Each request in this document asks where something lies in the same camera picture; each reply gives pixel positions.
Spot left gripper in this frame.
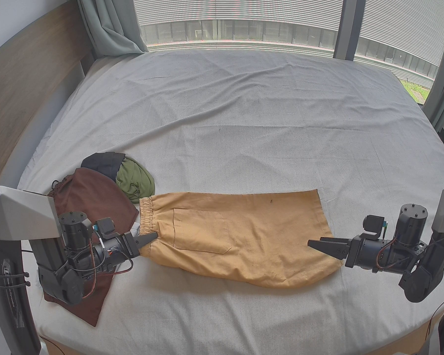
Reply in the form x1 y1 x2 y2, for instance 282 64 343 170
98 231 159 269

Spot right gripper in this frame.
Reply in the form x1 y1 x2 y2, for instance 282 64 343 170
307 235 385 273

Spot mustard yellow shorts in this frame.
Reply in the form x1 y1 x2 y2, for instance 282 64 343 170
138 188 341 290

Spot green garment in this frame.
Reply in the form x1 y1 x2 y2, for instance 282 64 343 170
115 156 156 204

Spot brown shorts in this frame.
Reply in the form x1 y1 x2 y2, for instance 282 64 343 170
44 167 140 327

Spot black garment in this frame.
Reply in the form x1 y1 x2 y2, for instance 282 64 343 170
81 152 129 182

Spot bed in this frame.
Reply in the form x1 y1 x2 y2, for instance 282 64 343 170
0 0 444 355

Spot grey-green curtain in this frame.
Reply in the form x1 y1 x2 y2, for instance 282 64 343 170
73 0 149 59

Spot window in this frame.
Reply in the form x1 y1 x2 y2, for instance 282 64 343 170
128 0 444 132

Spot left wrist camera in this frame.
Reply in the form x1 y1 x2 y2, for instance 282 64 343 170
94 217 121 240

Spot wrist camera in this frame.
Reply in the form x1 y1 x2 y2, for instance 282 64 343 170
94 217 121 240
362 215 388 240

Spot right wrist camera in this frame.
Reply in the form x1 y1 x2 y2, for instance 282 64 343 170
362 215 388 240

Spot black cable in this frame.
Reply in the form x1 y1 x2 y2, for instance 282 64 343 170
425 297 444 347

